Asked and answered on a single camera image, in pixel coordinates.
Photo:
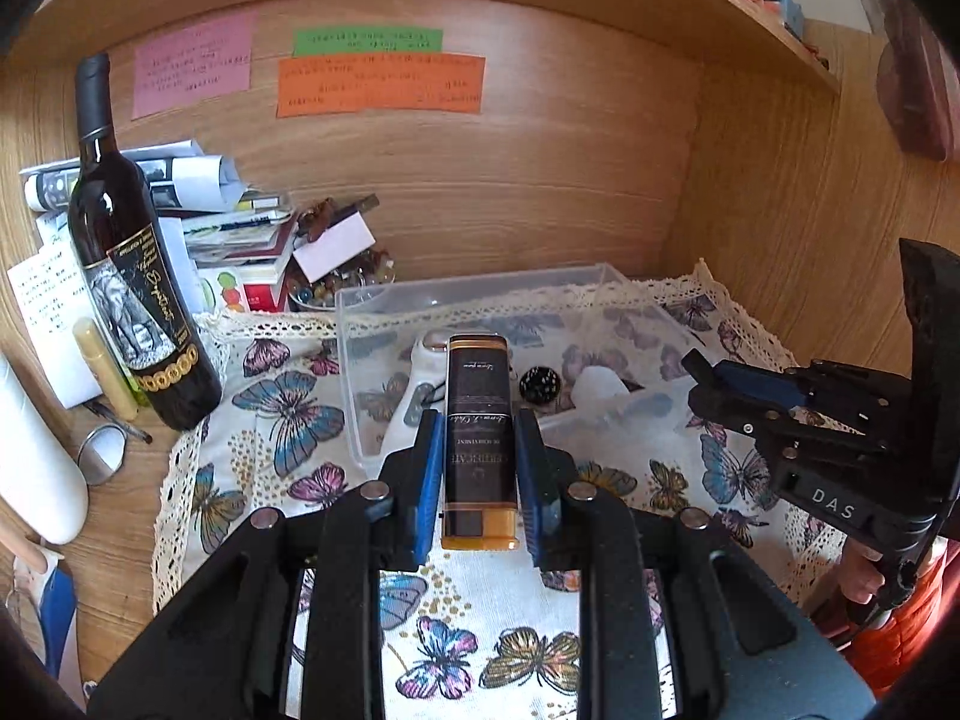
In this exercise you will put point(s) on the dark wine bottle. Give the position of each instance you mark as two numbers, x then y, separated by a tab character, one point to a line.
127	277

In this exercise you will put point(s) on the small round mirror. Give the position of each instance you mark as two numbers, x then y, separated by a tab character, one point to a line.
101	451

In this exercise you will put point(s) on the person's right hand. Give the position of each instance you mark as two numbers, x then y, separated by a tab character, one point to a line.
861	574

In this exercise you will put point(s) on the small white card box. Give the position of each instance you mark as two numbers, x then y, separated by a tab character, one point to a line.
334	244

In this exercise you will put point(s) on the person's orange clothing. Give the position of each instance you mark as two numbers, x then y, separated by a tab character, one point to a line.
907	622

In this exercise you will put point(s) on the blue and white packet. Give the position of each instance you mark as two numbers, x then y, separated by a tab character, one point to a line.
49	615

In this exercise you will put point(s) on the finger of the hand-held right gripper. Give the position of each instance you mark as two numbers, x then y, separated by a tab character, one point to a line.
757	386
731	416

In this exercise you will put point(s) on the stack of books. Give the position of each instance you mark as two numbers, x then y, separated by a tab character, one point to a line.
240	255

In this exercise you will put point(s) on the black speckled die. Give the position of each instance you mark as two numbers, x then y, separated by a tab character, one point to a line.
538	384

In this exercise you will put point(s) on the dark brown hair clip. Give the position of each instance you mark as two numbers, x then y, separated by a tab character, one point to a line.
322	211

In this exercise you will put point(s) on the orange sticky note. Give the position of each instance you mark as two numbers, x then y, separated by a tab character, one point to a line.
379	86

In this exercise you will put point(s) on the white handwritten paper note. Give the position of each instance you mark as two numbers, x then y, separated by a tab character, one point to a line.
49	322

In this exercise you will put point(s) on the amber and black lighter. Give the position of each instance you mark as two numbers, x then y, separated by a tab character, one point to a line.
480	427

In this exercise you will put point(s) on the butterfly print lace tablecloth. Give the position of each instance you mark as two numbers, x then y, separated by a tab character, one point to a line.
285	405

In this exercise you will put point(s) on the black tweezers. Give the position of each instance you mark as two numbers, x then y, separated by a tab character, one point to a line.
116	420

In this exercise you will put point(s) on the clear plastic ball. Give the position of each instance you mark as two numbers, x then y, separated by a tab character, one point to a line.
596	390

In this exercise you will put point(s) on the green sticky note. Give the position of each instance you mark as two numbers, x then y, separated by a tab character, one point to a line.
367	41

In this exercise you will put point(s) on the pink sticky note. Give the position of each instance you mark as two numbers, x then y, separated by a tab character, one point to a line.
191	64

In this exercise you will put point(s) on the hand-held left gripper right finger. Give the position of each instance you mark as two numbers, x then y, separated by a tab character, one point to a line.
532	487

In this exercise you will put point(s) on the white cylinder roll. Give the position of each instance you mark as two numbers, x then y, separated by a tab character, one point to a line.
34	457

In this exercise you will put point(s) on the pink brown curtain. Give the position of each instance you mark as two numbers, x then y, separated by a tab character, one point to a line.
915	75

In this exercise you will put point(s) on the rolled magazine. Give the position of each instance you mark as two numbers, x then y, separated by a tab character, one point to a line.
172	180

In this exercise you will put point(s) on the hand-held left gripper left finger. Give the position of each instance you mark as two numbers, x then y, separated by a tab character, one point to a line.
429	480

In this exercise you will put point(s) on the yellow lip balm tube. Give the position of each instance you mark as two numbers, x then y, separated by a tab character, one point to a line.
105	371

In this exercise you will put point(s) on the glass bowl of beads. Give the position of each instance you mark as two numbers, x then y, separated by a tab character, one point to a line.
330	289

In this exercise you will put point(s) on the clear plastic storage box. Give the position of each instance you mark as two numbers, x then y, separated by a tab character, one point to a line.
510	322

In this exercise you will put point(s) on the white handheld massager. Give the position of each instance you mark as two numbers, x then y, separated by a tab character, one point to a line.
409	390

